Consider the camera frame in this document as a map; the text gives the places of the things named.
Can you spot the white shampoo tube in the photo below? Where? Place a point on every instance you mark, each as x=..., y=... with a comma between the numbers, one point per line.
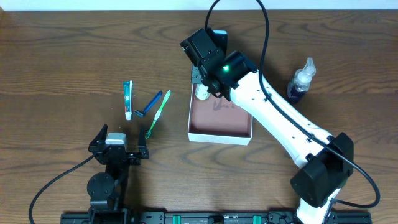
x=201, y=92

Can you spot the white box with red bottom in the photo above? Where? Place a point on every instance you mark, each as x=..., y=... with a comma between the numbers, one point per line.
x=217, y=120

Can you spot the blue disposable razor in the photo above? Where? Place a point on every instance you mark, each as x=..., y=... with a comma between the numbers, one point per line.
x=152, y=102

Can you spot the green white toothbrush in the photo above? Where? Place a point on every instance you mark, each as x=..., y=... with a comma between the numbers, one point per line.
x=158, y=113

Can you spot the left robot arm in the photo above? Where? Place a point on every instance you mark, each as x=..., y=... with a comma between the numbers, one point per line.
x=107, y=189

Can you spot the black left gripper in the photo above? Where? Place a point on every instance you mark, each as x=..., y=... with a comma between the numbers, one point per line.
x=117, y=154

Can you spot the dark blue spray bottle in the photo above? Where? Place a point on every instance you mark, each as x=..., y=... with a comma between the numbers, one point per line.
x=300, y=83

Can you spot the green toothpaste tube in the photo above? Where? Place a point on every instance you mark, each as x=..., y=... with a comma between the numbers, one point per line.
x=127, y=87

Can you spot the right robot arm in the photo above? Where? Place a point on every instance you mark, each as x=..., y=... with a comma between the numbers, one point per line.
x=325, y=161

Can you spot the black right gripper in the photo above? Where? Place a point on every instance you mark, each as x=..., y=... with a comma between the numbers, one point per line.
x=196, y=76

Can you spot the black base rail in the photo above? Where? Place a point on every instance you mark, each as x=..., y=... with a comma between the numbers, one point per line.
x=273, y=217

